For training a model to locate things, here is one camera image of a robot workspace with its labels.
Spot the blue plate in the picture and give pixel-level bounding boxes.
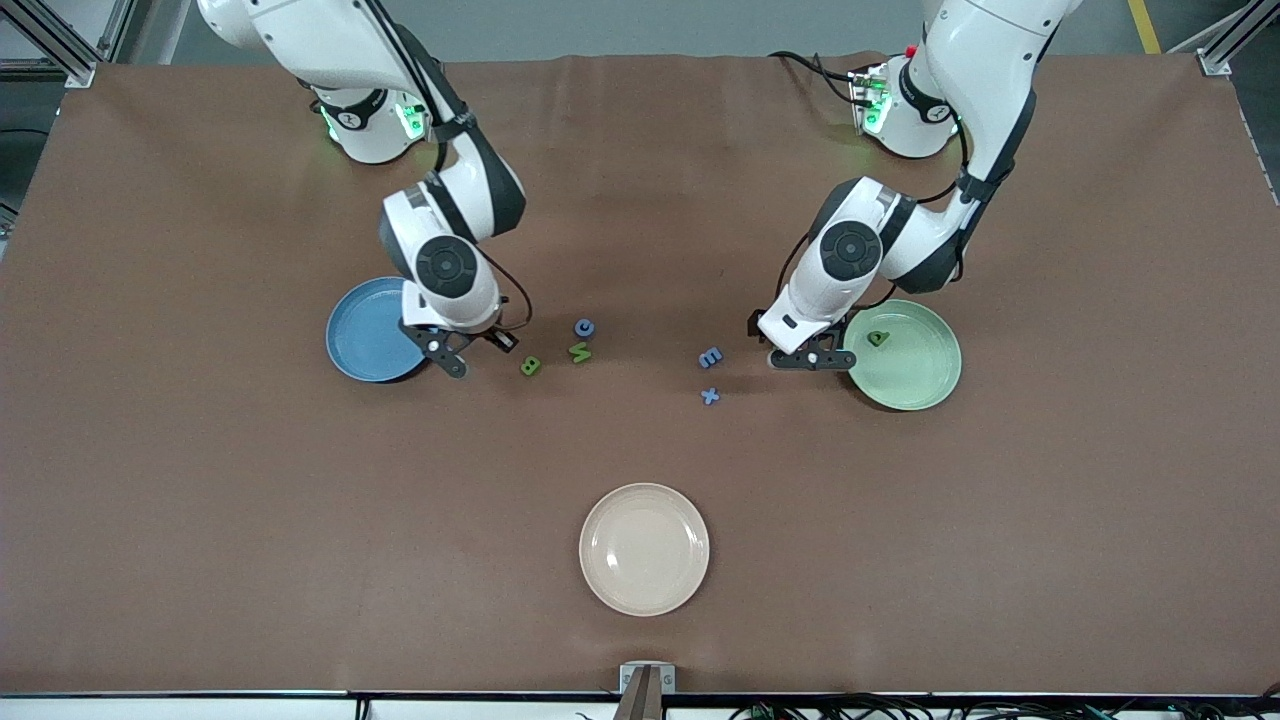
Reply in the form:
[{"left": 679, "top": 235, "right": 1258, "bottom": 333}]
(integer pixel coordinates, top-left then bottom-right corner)
[{"left": 325, "top": 276, "right": 431, "bottom": 383}]

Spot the green plate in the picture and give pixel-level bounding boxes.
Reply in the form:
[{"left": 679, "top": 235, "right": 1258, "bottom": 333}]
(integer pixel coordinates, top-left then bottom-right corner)
[{"left": 842, "top": 299, "right": 963, "bottom": 412}]

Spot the beige plate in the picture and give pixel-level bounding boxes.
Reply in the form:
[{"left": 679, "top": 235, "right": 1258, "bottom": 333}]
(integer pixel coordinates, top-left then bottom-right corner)
[{"left": 578, "top": 483, "right": 711, "bottom": 617}]

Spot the brown table cover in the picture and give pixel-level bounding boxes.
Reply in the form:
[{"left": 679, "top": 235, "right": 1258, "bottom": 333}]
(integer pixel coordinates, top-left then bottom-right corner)
[{"left": 0, "top": 52, "right": 1280, "bottom": 696}]

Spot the black left arm base cable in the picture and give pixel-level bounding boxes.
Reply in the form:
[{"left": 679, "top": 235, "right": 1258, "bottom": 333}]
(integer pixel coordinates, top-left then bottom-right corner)
[{"left": 768, "top": 50, "right": 871, "bottom": 106}]

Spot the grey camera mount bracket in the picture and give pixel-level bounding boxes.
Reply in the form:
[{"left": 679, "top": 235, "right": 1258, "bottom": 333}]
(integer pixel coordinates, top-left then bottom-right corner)
[{"left": 617, "top": 662, "right": 678, "bottom": 720}]

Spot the aluminium frame profile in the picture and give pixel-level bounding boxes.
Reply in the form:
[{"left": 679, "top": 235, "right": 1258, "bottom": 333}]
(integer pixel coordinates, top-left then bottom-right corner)
[
  {"left": 0, "top": 0, "right": 137, "bottom": 89},
  {"left": 1165, "top": 0, "right": 1280, "bottom": 77}
]

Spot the white table edge rail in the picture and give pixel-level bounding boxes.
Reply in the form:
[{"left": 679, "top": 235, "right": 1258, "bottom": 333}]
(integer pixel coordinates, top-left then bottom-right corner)
[{"left": 0, "top": 690, "right": 1280, "bottom": 720}]

